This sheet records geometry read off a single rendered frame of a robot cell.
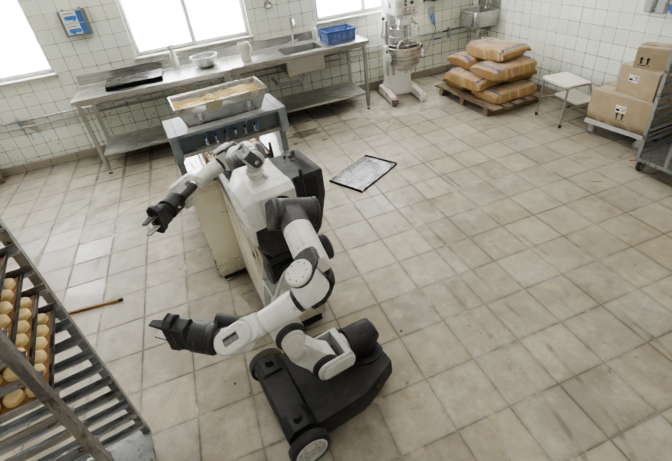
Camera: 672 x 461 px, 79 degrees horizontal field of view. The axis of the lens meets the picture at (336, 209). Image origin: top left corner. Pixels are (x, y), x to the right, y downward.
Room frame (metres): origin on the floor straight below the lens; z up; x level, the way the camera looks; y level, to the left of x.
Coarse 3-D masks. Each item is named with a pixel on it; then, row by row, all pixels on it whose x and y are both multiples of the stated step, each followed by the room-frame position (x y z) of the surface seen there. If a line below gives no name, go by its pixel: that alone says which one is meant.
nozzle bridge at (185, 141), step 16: (272, 96) 2.72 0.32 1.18; (256, 112) 2.46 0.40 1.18; (272, 112) 2.47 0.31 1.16; (176, 128) 2.38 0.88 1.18; (192, 128) 2.34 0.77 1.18; (208, 128) 2.32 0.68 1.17; (224, 128) 2.44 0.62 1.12; (240, 128) 2.47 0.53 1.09; (272, 128) 2.50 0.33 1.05; (288, 128) 2.50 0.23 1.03; (176, 144) 2.25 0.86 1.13; (192, 144) 2.36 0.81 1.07; (176, 160) 2.24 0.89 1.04
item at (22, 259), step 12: (0, 240) 1.11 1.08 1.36; (12, 240) 1.12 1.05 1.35; (24, 252) 1.14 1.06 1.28; (24, 264) 1.12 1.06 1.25; (36, 276) 1.12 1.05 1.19; (48, 288) 1.13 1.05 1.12; (48, 300) 1.12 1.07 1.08; (60, 312) 1.12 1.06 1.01; (72, 324) 1.12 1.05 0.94; (84, 336) 1.15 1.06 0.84; (84, 348) 1.12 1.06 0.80; (96, 360) 1.12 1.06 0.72; (108, 372) 1.13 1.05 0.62; (120, 396) 1.12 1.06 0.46; (132, 408) 1.12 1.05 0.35; (144, 420) 1.15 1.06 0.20; (144, 432) 1.12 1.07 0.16
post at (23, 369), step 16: (0, 336) 0.72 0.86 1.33; (0, 352) 0.71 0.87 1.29; (16, 352) 0.73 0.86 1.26; (16, 368) 0.71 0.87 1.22; (32, 368) 0.73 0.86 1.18; (32, 384) 0.71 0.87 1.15; (48, 384) 0.74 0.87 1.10; (48, 400) 0.71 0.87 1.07; (64, 416) 0.71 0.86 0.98; (80, 432) 0.71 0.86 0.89; (96, 448) 0.72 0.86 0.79
